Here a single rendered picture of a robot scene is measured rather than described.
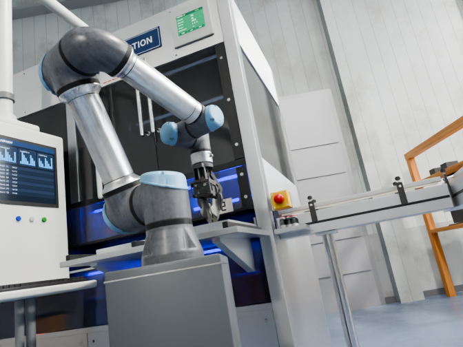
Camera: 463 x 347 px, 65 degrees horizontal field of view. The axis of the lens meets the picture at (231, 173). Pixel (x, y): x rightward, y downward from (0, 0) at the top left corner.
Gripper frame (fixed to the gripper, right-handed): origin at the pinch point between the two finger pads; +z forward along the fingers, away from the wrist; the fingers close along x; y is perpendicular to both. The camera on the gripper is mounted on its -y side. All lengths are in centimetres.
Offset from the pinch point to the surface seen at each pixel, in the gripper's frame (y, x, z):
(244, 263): -19.0, 2.1, 15.0
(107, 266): -2.8, -47.5, 7.7
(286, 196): -30.6, 21.2, -8.3
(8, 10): -1, -95, -129
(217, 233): 8.9, 4.3, 4.7
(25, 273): -2, -89, 4
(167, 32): -32, -22, -105
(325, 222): -42, 33, 4
